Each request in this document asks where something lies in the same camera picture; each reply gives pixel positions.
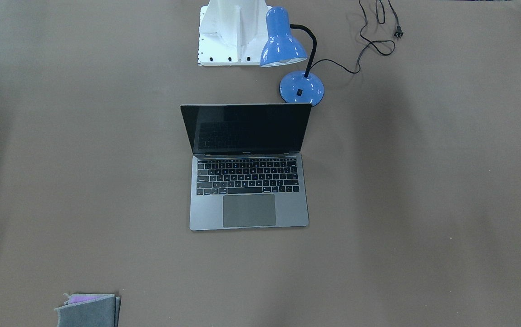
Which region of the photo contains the purple cloth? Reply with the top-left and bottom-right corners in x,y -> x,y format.
64,293 -> 106,306

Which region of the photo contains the black lamp power cable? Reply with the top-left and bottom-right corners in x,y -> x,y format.
309,0 -> 404,74

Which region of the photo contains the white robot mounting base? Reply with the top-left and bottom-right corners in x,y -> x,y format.
197,0 -> 271,66

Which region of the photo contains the grey folded cloth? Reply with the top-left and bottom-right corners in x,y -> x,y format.
54,294 -> 121,327

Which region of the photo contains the blue desk lamp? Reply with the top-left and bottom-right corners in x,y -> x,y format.
259,6 -> 324,106

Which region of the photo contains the grey laptop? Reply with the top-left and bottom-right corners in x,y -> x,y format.
180,103 -> 312,231

